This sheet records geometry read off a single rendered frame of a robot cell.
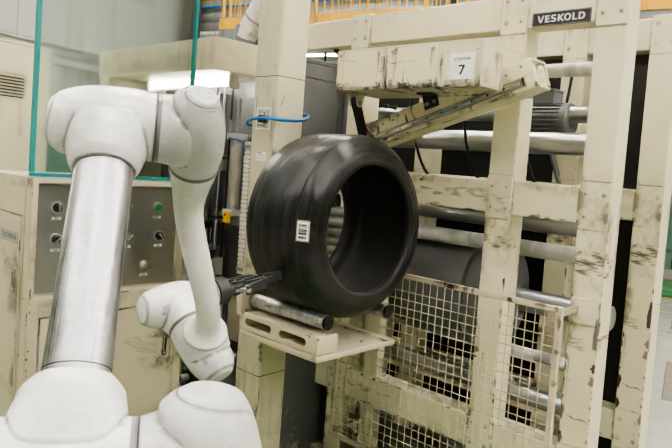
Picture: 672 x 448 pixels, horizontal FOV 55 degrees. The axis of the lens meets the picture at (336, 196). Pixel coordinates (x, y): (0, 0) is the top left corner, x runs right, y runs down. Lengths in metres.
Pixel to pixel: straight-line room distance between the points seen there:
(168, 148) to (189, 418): 0.52
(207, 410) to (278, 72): 1.46
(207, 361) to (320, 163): 0.65
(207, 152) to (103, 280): 0.34
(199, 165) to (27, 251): 0.96
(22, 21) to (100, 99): 11.03
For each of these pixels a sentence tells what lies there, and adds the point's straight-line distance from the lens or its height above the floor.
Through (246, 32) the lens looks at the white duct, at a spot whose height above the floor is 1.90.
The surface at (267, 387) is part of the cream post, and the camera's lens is 2.36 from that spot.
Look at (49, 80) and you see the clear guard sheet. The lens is 2.13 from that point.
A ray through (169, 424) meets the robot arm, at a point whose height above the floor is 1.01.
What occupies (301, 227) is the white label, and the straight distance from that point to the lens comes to 1.80.
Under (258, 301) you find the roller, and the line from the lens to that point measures 2.14.
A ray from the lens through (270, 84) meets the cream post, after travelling 2.23.
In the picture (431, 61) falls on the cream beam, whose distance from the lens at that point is 2.11.
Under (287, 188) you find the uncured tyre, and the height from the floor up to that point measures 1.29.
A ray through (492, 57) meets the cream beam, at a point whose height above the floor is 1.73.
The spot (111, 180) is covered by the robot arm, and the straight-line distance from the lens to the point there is 1.16.
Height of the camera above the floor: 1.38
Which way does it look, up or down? 3 degrees down
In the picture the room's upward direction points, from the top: 4 degrees clockwise
